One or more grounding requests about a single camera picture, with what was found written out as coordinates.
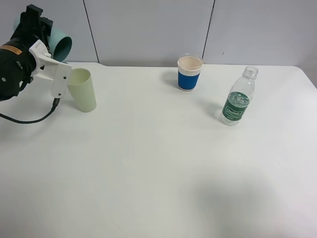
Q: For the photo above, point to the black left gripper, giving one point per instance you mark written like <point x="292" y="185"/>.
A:
<point x="15" y="59"/>

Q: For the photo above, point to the teal plastic cup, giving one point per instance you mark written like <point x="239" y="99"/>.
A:
<point x="60" y="44"/>

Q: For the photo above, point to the clear water bottle green label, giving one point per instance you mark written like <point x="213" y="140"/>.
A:
<point x="239" y="97"/>

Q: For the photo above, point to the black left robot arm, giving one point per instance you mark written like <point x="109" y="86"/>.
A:
<point x="11" y="86"/>

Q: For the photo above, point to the pale green plastic cup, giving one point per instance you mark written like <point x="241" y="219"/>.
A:
<point x="80" y="86"/>

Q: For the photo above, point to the blue sleeved paper cup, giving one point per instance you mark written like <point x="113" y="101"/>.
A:
<point x="189" y="69"/>

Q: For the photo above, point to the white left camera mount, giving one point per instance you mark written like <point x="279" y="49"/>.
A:
<point x="50" y="69"/>

